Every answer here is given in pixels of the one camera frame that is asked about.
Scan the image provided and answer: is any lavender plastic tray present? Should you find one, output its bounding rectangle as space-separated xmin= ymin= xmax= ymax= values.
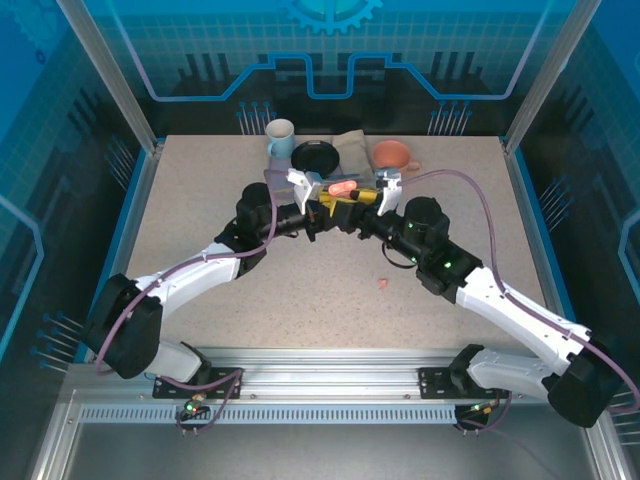
xmin=263 ymin=152 xmax=301 ymax=195

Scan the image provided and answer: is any black round plate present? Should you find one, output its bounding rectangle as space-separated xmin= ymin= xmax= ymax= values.
xmin=290 ymin=140 xmax=341 ymax=177

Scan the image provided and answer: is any beige folded cloth napkin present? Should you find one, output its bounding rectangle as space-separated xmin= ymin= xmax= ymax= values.
xmin=332 ymin=128 xmax=376 ymax=181

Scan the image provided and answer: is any salmon pink cup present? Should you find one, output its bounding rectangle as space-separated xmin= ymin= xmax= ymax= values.
xmin=370 ymin=139 xmax=424 ymax=174

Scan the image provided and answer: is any light blue mug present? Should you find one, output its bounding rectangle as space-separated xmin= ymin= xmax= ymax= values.
xmin=265 ymin=118 xmax=296 ymax=160

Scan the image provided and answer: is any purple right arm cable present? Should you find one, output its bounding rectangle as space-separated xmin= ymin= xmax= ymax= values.
xmin=398 ymin=169 xmax=640 ymax=432

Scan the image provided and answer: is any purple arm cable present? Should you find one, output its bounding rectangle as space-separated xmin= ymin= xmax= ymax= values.
xmin=398 ymin=169 xmax=640 ymax=432
xmin=94 ymin=189 xmax=245 ymax=435

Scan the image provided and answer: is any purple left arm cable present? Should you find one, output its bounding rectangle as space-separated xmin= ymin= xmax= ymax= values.
xmin=94 ymin=189 xmax=245 ymax=435

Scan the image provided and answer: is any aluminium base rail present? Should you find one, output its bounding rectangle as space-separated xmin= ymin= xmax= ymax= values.
xmin=67 ymin=344 xmax=599 ymax=401

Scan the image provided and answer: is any aluminium frame post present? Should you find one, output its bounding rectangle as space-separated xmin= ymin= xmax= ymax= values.
xmin=501 ymin=0 xmax=604 ymax=156
xmin=55 ymin=0 xmax=164 ymax=154

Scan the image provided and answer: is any cable connector with green light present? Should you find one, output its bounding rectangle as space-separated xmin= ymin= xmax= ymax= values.
xmin=462 ymin=399 xmax=501 ymax=419
xmin=180 ymin=394 xmax=210 ymax=417

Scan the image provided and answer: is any slotted grey cable duct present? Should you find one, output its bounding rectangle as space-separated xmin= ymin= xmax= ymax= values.
xmin=79 ymin=404 xmax=461 ymax=425

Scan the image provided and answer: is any aluminium side frame rail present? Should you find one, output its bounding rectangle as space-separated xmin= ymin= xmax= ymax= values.
xmin=27 ymin=142 xmax=166 ymax=480
xmin=499 ymin=137 xmax=634 ymax=480

